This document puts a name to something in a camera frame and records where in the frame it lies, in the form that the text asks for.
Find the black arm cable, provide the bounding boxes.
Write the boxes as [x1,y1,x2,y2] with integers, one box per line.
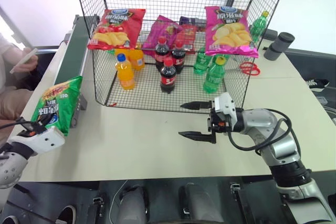
[226,108,293,154]
[0,117,34,131]

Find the dark purple snack packet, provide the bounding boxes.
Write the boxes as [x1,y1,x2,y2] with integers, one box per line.
[179,16,207,30]

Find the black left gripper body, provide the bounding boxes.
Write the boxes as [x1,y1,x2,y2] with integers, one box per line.
[18,120,47,137]

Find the orange soda bottle blue cap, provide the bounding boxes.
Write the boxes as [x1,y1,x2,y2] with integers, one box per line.
[115,53,136,91]

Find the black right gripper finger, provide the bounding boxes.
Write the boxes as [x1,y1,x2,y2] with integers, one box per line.
[178,130,217,145]
[180,100,214,111]

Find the dark green conveyor belt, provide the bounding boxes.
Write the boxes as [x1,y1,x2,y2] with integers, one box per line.
[53,14,103,128]

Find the dark rounded shape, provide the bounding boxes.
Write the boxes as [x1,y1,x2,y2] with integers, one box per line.
[116,184,148,224]

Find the red chips bag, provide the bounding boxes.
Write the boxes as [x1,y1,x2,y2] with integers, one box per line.
[87,8,146,51]

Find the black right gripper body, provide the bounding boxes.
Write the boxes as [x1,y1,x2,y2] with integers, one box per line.
[206,109,234,141]

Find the grey stacked cylinders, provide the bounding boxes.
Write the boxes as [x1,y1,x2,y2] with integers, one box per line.
[263,31,295,61]

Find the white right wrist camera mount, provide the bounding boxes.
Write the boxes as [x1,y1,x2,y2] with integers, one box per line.
[212,92,237,120]

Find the small red snack bag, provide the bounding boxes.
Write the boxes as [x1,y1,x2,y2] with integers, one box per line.
[173,24,198,52]

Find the grey phone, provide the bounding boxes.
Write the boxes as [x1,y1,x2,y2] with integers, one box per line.
[9,48,38,74]

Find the magenta chips bag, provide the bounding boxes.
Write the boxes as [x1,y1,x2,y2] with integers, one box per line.
[204,5,260,59]

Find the black sneaker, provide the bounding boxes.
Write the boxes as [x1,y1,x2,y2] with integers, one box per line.
[305,78,331,93]

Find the purple snack bag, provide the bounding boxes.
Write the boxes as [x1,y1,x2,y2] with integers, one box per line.
[141,14,184,57]

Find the cola bottle red cap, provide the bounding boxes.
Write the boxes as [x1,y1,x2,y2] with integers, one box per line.
[159,58,177,94]
[154,37,172,73]
[171,40,186,75]

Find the red scissors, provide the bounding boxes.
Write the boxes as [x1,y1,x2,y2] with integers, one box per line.
[239,61,261,76]

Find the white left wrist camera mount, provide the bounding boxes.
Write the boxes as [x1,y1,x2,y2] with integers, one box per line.
[8,125,66,157]

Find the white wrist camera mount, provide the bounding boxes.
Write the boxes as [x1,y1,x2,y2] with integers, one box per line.
[212,92,237,120]
[8,125,66,157]

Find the green chips bag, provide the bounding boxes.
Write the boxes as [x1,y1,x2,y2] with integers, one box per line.
[30,75,83,137]

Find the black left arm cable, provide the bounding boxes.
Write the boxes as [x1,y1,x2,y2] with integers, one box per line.
[0,117,34,131]

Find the seated person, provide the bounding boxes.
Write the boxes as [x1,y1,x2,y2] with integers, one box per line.
[0,31,40,120]

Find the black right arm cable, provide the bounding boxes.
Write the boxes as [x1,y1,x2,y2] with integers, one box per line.
[226,108,293,154]

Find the green soda bottle yellow cap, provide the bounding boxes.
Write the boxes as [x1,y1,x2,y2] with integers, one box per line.
[203,56,227,94]
[249,10,270,44]

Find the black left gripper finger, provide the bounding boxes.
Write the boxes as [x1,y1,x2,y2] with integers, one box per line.
[36,116,51,130]

